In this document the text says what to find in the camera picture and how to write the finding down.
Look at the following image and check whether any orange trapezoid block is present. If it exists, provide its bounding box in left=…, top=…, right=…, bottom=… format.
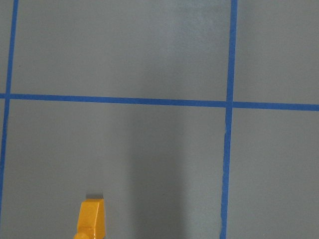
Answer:
left=73, top=199, right=106, bottom=239

